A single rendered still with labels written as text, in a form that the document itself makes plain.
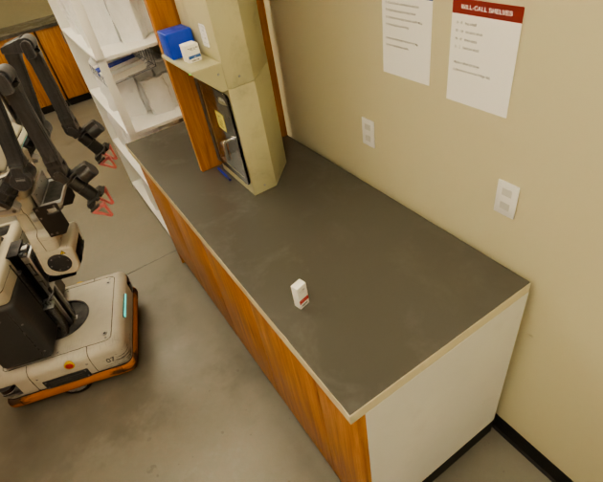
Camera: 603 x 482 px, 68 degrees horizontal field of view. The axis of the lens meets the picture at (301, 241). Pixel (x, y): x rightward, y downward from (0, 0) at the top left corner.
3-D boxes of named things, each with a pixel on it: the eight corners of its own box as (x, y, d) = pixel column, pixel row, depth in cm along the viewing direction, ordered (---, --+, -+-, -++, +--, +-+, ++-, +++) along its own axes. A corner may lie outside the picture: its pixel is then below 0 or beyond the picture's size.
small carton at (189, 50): (195, 56, 165) (190, 40, 161) (202, 59, 161) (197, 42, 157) (184, 61, 163) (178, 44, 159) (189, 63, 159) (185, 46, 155)
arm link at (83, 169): (54, 165, 178) (51, 176, 171) (74, 147, 176) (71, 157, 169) (79, 185, 185) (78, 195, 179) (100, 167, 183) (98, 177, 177)
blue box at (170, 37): (188, 47, 175) (181, 23, 170) (197, 53, 169) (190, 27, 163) (164, 55, 172) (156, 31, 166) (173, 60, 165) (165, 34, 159)
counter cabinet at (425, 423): (263, 220, 336) (234, 108, 278) (490, 430, 195) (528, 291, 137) (181, 261, 312) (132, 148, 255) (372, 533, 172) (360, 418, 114)
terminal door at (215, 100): (221, 160, 210) (196, 76, 185) (251, 186, 189) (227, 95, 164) (219, 161, 210) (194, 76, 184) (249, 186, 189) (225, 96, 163)
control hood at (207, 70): (194, 71, 184) (187, 46, 178) (228, 90, 162) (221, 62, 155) (168, 79, 180) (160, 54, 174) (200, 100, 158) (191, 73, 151)
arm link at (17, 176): (-32, 64, 150) (-40, 73, 142) (13, 61, 153) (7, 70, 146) (18, 180, 177) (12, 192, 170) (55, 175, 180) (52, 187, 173)
